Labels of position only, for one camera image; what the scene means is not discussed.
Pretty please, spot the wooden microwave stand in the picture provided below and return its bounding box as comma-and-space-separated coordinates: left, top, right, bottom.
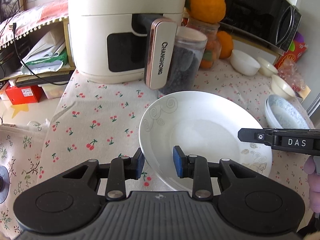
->
229, 33, 283, 65

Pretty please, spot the plastic bag of snacks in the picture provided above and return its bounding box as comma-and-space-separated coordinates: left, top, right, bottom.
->
278, 59, 306, 92

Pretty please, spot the wooden shelf with papers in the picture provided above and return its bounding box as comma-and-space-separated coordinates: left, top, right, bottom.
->
1, 23, 69, 86

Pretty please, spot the white Changhong air fryer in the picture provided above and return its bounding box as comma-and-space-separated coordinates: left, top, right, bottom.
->
68, 0, 185, 90

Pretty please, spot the blue patterned plate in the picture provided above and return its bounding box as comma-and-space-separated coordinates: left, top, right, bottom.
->
265, 95, 309, 129

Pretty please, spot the large white bowl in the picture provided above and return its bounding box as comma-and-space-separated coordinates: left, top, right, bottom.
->
230, 49, 260, 76

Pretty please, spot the right hand in purple glove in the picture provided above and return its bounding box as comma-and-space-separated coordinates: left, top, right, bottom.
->
303, 155, 320, 213

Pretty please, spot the floral bed sheet cloth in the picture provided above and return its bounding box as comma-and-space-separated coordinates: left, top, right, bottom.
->
1, 122, 48, 239

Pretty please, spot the large orange on jar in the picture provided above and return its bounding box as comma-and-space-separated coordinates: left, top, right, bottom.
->
185, 0, 226, 24

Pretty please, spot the clear jar of black beans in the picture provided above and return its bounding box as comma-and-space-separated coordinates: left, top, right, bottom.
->
159, 27, 207, 95

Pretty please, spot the glass jar of small oranges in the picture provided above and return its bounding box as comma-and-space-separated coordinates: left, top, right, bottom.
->
187, 17, 221, 69

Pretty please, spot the black microwave oven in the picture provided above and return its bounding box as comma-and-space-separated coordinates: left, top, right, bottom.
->
221, 0, 301, 52

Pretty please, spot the red small box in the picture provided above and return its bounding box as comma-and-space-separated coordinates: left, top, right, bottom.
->
5, 86, 43, 105

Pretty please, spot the small white bowl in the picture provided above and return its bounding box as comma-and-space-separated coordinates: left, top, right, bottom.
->
257, 57, 278, 77

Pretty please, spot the red gift box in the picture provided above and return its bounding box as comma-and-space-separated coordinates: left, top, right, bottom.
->
274, 40, 308, 69

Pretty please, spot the white plate with swirl pattern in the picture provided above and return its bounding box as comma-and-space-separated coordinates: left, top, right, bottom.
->
139, 91, 272, 191

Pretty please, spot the large orange on table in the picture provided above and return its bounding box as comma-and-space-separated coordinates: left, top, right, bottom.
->
216, 31, 234, 59

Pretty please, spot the cream white bowl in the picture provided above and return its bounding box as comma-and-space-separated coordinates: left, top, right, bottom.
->
271, 75, 296, 100

